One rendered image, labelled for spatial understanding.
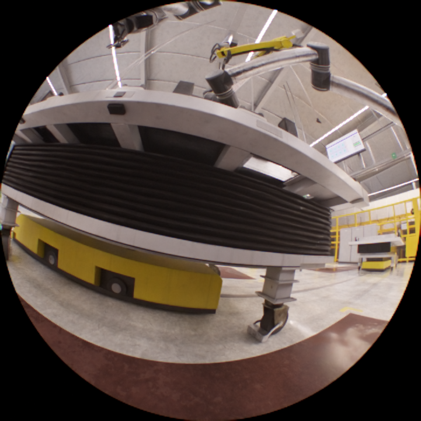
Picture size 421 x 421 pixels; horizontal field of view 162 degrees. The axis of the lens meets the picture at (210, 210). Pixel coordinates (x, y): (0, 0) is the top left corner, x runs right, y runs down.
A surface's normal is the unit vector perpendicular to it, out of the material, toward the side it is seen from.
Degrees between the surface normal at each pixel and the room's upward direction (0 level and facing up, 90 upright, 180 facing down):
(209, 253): 90
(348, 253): 90
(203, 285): 90
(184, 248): 90
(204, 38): 175
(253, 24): 175
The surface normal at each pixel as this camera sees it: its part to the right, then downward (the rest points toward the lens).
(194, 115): -0.16, 0.96
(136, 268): 0.24, -0.18
